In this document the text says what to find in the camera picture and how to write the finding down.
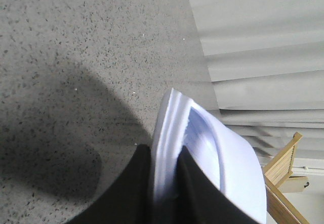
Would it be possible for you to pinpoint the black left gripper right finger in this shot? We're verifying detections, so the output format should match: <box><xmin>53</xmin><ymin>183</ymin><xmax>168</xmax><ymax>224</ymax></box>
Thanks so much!
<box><xmin>177</xmin><ymin>146</ymin><xmax>262</xmax><ymax>223</ymax></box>

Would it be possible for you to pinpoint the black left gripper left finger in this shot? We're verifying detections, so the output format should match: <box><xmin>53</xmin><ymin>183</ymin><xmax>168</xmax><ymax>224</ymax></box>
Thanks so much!
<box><xmin>68</xmin><ymin>145</ymin><xmax>151</xmax><ymax>223</ymax></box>

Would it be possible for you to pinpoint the light blue slipper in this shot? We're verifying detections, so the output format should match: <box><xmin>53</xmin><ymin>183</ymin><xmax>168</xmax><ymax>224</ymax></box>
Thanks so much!
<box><xmin>149</xmin><ymin>89</ymin><xmax>267</xmax><ymax>223</ymax></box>

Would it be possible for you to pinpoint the white pleated curtain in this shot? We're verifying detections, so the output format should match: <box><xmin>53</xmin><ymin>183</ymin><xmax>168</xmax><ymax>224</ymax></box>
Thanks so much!
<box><xmin>189</xmin><ymin>0</ymin><xmax>323</xmax><ymax>169</ymax></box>

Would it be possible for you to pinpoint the wooden chair frame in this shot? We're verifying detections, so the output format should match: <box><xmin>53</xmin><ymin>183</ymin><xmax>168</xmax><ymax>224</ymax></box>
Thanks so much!
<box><xmin>262</xmin><ymin>132</ymin><xmax>309</xmax><ymax>223</ymax></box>

